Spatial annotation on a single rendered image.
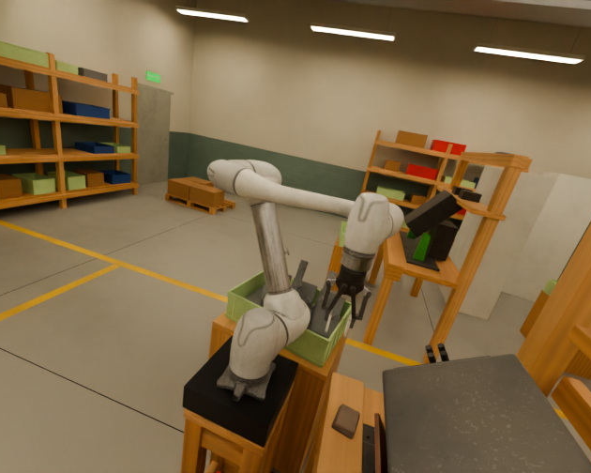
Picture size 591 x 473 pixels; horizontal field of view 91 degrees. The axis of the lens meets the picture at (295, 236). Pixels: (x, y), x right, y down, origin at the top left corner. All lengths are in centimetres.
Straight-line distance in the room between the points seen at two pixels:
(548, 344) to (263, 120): 745
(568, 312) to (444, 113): 659
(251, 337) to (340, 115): 682
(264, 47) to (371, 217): 767
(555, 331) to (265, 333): 93
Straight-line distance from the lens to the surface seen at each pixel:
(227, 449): 132
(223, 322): 172
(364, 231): 76
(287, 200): 94
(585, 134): 839
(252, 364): 110
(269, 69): 811
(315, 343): 150
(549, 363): 132
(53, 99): 568
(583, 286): 122
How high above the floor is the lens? 184
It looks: 20 degrees down
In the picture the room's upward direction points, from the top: 11 degrees clockwise
